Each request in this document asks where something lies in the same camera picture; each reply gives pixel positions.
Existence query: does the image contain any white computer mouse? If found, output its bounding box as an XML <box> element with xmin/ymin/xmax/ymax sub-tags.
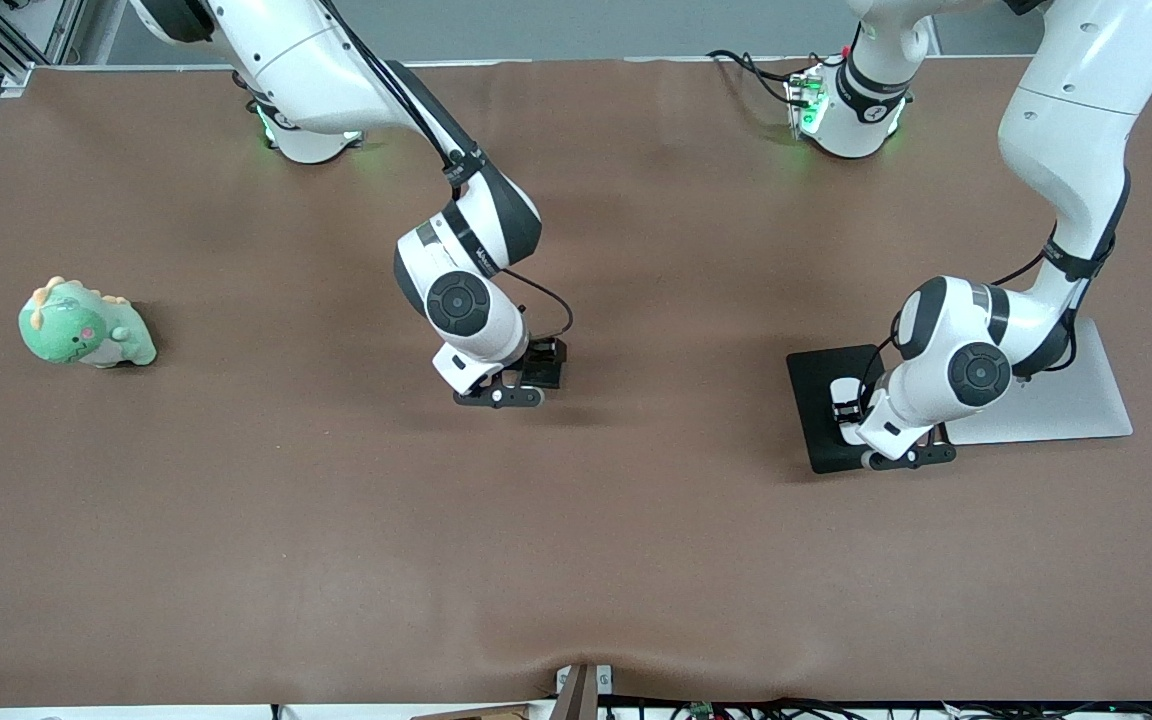
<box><xmin>829</xmin><ymin>375</ymin><xmax>865</xmax><ymax>447</ymax></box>

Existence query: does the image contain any small black box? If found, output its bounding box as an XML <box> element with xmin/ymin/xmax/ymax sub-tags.
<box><xmin>520</xmin><ymin>338</ymin><xmax>569</xmax><ymax>390</ymax></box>

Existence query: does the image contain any black mouse pad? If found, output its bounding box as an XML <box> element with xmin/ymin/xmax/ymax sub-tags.
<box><xmin>786</xmin><ymin>344</ymin><xmax>912</xmax><ymax>475</ymax></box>

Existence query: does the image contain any silver laptop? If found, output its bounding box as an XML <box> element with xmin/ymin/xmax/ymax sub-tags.
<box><xmin>941</xmin><ymin>318</ymin><xmax>1134</xmax><ymax>446</ymax></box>

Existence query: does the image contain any brown table cover mat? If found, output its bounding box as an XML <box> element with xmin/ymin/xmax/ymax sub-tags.
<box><xmin>0</xmin><ymin>55</ymin><xmax>1152</xmax><ymax>707</ymax></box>

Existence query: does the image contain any green dinosaur plush toy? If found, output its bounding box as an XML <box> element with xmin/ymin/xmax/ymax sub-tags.
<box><xmin>19</xmin><ymin>276</ymin><xmax>158</xmax><ymax>369</ymax></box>

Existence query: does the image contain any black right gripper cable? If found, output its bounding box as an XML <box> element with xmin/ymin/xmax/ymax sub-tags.
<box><xmin>321</xmin><ymin>0</ymin><xmax>577</xmax><ymax>343</ymax></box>

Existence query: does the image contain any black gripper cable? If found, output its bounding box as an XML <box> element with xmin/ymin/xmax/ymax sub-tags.
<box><xmin>321</xmin><ymin>0</ymin><xmax>577</xmax><ymax>343</ymax></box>
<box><xmin>861</xmin><ymin>170</ymin><xmax>1132</xmax><ymax>401</ymax></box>

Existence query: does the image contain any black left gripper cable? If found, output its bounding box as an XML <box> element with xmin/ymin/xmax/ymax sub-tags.
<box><xmin>861</xmin><ymin>170</ymin><xmax>1132</xmax><ymax>401</ymax></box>

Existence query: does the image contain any metal camera stand bracket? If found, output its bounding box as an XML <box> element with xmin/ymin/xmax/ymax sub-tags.
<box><xmin>555</xmin><ymin>663</ymin><xmax>615</xmax><ymax>720</ymax></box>

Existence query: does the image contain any black left arm base cable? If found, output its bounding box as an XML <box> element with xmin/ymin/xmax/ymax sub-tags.
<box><xmin>706</xmin><ymin>48</ymin><xmax>819</xmax><ymax>109</ymax></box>

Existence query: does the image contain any aluminium frame profile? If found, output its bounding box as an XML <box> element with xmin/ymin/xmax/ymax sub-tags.
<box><xmin>0</xmin><ymin>0</ymin><xmax>87</xmax><ymax>93</ymax></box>

